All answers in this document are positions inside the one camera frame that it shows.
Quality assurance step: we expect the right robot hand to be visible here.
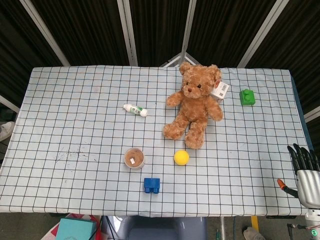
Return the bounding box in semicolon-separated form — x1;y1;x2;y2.
276;143;320;208

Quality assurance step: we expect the brown teddy bear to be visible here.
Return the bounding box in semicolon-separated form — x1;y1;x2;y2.
163;61;224;150

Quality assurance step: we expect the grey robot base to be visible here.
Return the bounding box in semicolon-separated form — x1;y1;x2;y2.
117;216;208;240

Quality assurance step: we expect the grey shoe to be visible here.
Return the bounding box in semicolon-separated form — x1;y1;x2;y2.
243;226;266;240

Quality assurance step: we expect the green toy building block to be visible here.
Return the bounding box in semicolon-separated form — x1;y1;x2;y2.
239;88;256;107

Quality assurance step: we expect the white barcode hang tag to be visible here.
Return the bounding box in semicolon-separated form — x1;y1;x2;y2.
210;77;231;106

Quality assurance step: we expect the yellow ball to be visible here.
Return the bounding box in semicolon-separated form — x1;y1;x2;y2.
173;149;190;166

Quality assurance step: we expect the blue toy building block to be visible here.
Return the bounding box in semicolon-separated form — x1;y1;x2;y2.
143;177;161;194

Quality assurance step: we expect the brown filled plastic cup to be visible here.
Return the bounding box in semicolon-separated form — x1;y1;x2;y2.
124;147;146;171

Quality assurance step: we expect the small white bottle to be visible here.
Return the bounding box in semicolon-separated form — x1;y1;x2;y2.
122;103;148;117

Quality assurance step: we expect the blue checkered tablecloth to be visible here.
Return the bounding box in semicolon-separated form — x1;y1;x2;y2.
0;65;320;218

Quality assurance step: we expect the teal box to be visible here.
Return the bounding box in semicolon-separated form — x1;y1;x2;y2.
55;217;98;240

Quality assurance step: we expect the white shoe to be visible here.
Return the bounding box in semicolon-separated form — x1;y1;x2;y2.
0;121;16;142

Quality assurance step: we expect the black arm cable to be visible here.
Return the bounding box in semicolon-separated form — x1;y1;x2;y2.
286;222;308;240

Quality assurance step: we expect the white metal frame stand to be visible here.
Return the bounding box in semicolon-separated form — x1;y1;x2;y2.
159;51;201;68

